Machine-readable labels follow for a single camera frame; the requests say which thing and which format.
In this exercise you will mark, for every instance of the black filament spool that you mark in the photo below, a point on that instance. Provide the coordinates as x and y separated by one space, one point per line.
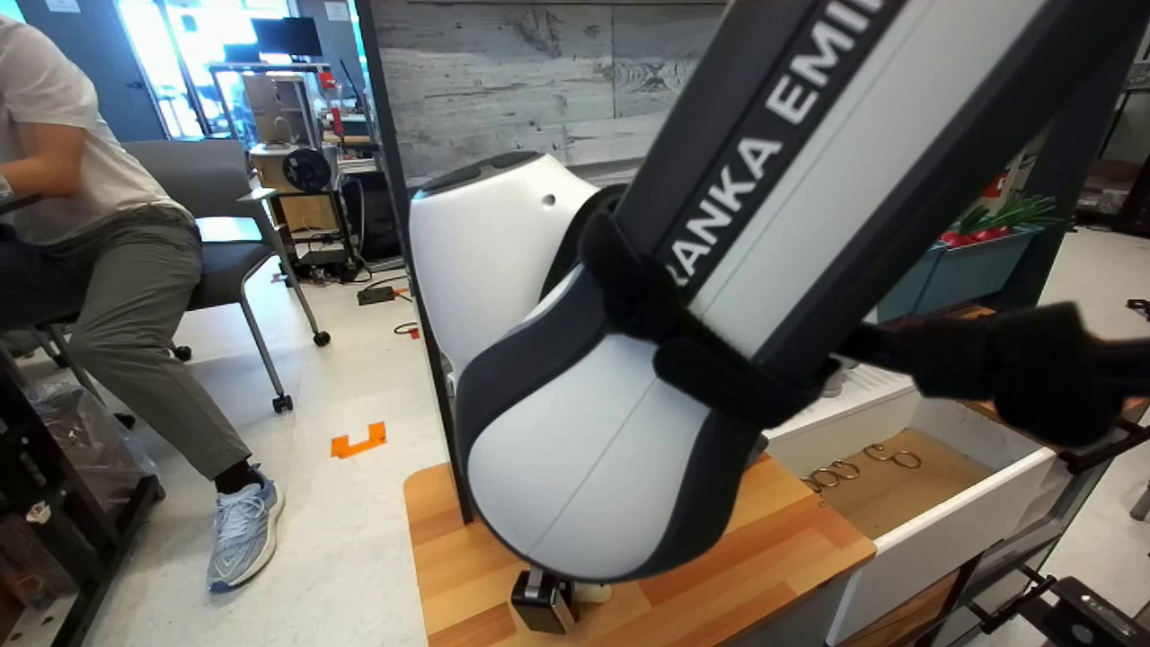
307 169

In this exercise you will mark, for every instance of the gray chair with casters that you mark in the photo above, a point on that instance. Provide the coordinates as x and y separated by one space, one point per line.
210 181

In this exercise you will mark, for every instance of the black metal frame bar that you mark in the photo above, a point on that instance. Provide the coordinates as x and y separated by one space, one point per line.
1080 613

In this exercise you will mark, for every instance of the shelf with lab equipment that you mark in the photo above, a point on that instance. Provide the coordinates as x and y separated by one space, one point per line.
282 121

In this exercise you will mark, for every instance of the dark computer monitor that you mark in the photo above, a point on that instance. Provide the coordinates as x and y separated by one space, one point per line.
285 38

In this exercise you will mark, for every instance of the green toy plant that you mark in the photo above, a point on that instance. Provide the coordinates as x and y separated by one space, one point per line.
1012 215

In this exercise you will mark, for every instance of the light blue sneaker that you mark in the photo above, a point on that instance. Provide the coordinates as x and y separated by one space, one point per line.
243 532

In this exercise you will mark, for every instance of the seated person in gray trousers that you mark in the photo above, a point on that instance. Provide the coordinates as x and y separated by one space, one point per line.
130 290

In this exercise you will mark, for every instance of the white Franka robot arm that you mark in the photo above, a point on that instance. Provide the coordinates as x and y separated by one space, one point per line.
576 443

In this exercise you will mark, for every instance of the black metal frame post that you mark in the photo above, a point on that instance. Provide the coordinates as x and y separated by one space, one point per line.
1100 129

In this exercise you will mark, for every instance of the black equipment cart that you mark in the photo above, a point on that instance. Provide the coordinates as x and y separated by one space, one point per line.
60 505

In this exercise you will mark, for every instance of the blue plastic bin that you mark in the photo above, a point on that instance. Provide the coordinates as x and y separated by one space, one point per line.
957 273

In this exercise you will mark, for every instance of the person's bare forearm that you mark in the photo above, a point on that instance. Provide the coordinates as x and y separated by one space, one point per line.
38 163

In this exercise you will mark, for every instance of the gray wood-pattern backdrop panel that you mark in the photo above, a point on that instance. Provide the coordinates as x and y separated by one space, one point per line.
525 85

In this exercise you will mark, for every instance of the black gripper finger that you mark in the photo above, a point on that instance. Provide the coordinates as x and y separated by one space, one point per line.
532 599
566 599

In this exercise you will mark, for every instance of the orange floor marker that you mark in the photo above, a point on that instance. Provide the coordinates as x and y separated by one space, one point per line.
356 443

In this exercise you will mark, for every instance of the black power adapter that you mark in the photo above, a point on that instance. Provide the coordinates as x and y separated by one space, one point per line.
378 293

